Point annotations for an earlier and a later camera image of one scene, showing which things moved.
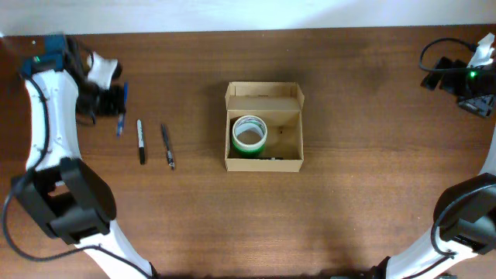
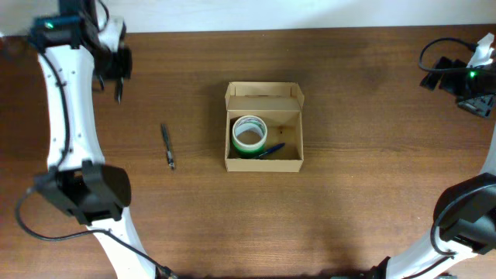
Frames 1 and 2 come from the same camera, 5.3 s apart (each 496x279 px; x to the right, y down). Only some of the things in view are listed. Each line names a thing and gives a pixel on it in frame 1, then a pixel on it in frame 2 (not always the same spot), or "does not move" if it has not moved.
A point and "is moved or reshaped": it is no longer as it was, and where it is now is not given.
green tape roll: x=253 y=154 does not move
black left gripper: x=110 y=101 → x=117 y=72
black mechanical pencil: x=170 y=157 does not move
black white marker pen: x=140 y=142 is moved or reshaped
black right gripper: x=442 y=74 does not move
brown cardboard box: x=281 y=105 does not move
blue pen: x=121 y=119 → x=273 y=149
